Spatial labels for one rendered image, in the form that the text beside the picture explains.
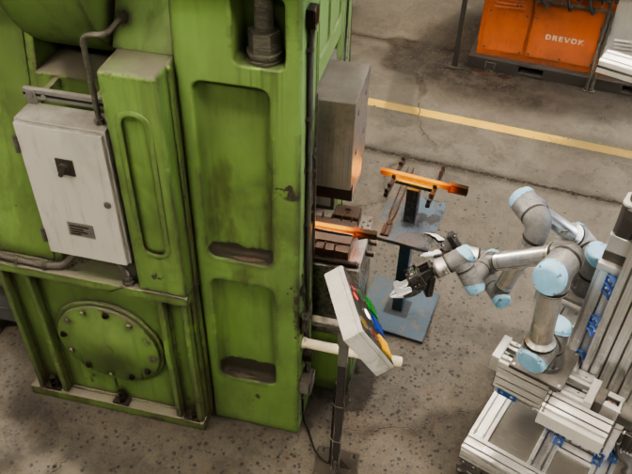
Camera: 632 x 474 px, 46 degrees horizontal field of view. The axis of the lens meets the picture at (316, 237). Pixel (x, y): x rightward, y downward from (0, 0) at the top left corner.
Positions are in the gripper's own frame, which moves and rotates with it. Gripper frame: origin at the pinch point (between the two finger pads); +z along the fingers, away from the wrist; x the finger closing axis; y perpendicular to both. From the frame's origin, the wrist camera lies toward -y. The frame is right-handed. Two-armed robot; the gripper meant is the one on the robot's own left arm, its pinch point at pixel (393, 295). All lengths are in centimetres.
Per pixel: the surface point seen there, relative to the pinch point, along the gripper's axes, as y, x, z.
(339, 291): 22.5, 4.8, 14.2
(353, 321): 22.5, 20.9, 12.8
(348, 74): 66, -52, -27
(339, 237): -0.1, -44.9, 13.6
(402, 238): -45, -70, -6
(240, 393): -41, -25, 95
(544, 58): -192, -317, -153
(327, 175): 42, -35, -1
